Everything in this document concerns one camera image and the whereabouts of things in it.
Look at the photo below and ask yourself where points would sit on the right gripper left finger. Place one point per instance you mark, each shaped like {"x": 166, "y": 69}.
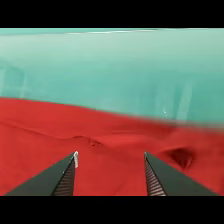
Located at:
{"x": 55, "y": 178}

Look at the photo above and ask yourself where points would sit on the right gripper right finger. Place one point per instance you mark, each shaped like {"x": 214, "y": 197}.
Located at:
{"x": 166, "y": 180}

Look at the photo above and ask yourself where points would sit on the red T-shirt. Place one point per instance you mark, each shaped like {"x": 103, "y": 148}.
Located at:
{"x": 110, "y": 160}

